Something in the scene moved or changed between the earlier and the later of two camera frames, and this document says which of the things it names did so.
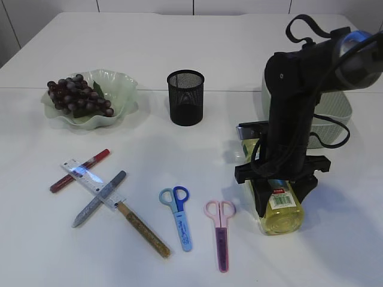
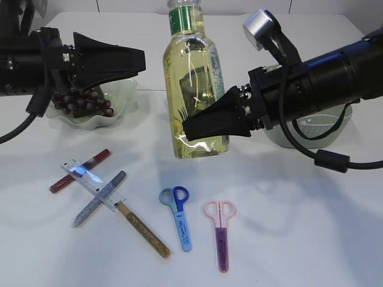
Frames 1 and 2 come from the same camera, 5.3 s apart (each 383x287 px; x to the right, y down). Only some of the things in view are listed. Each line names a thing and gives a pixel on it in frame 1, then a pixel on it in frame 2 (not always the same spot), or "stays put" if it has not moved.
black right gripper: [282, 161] to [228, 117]
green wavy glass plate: [116, 87] stays put
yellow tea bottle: [249, 147] to [194, 76]
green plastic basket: [331, 103] stays put
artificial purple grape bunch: [73, 94] stays put
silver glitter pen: [100, 198] stays put
